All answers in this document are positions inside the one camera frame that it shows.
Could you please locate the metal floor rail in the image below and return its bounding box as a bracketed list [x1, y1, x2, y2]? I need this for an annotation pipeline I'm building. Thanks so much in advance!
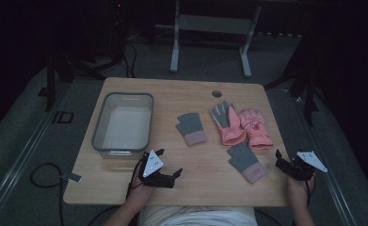
[0, 84, 72, 226]
[289, 92, 360, 226]

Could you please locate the person's right hand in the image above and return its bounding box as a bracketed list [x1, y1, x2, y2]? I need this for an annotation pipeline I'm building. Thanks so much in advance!
[286, 174, 317, 202]

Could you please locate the black floor bracket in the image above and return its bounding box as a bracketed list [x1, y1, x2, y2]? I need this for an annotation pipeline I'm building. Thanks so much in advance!
[51, 110, 75, 124]

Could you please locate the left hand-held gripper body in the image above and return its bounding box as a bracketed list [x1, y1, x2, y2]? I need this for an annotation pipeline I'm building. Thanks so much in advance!
[138, 150, 176, 189]

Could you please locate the pink ski glove grey palm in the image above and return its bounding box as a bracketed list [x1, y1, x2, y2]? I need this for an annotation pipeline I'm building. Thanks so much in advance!
[209, 100, 247, 147]

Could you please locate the person's white shirt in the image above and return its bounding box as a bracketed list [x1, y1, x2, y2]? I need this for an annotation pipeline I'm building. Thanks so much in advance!
[137, 205, 260, 226]

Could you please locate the grey tape piece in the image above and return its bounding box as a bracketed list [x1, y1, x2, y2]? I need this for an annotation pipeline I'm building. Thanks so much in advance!
[59, 172, 83, 184]

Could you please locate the grey plastic bin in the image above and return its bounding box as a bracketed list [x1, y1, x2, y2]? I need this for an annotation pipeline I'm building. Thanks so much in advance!
[91, 91, 155, 160]

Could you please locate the pink ski glove red print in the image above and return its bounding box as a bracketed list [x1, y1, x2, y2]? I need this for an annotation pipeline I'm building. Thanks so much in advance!
[238, 108, 275, 150]

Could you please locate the thin black floor cable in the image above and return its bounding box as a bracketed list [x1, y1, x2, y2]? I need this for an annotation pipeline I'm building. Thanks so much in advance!
[121, 39, 139, 79]

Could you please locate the grey pink sock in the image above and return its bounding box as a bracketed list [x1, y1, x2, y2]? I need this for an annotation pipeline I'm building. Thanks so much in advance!
[174, 112, 209, 148]

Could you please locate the grey knit glove pink cuff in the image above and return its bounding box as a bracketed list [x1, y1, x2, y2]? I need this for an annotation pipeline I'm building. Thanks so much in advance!
[226, 141, 268, 185]

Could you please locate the black cable loop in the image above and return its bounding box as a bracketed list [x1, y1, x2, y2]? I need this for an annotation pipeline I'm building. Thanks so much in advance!
[29, 162, 66, 226]

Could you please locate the black metal stand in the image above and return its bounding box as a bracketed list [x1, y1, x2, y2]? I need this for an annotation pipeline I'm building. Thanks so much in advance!
[38, 0, 128, 113]
[264, 31, 320, 127]

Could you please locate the person's left hand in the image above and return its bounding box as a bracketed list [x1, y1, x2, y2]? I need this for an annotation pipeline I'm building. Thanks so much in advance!
[129, 180, 156, 202]

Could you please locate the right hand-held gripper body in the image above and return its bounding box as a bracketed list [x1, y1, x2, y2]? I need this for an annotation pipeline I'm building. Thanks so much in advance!
[275, 151, 328, 182]

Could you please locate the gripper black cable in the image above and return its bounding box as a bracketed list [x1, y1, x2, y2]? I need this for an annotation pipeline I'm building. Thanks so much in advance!
[87, 158, 145, 226]
[303, 175, 317, 208]

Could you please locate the white metal desk frame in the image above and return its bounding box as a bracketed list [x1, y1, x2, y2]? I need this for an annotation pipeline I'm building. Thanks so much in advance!
[154, 0, 264, 79]

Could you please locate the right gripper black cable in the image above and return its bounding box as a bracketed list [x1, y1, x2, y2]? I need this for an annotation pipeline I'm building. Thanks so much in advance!
[303, 175, 317, 208]

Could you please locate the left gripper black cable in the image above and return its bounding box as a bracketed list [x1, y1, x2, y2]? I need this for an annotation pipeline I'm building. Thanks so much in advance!
[87, 158, 145, 226]

